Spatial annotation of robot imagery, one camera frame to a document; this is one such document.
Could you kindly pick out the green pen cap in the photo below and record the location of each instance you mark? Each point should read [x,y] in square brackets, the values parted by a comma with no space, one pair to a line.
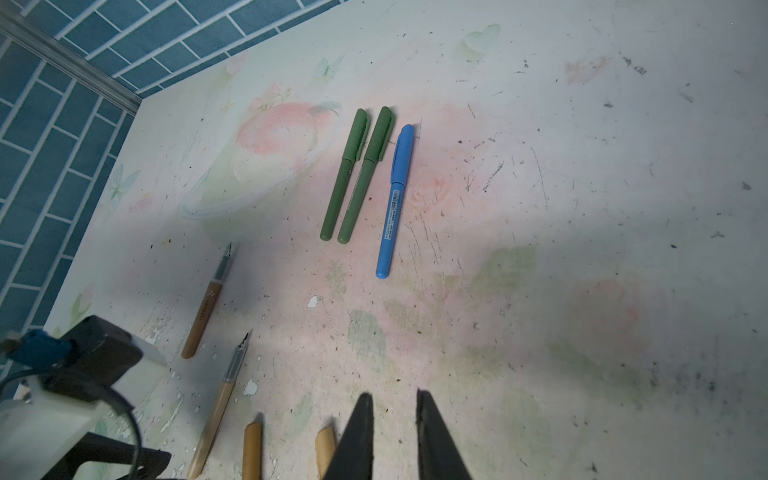
[356,138]
[380,135]

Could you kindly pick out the blue pen cap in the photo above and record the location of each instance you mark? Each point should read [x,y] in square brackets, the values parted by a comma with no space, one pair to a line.
[402,156]

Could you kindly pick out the blue pen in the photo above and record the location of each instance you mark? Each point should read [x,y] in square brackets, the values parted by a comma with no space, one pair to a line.
[394,208]

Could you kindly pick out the brown pen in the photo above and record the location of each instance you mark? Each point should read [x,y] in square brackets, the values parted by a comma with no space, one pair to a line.
[207,305]

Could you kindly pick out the green pen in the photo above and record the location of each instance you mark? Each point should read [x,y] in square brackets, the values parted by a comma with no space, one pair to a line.
[356,202]
[336,199]

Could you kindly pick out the dark yellow pen cap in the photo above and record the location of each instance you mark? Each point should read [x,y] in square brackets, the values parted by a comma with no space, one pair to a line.
[252,451]

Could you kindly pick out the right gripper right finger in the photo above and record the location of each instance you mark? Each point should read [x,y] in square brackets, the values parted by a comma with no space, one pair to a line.
[438,456]

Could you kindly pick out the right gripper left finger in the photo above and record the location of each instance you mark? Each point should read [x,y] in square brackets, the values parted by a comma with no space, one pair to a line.
[353,458]

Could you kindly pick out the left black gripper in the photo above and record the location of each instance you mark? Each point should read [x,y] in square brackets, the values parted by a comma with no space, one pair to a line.
[100,449]

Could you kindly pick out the tan pen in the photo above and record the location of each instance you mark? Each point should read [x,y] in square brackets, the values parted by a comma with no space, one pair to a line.
[212,426]

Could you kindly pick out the tan pen cap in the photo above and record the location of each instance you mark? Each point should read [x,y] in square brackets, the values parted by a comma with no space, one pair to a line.
[325,446]

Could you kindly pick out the floral table mat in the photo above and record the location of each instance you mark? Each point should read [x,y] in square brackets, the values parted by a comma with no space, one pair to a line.
[579,275]

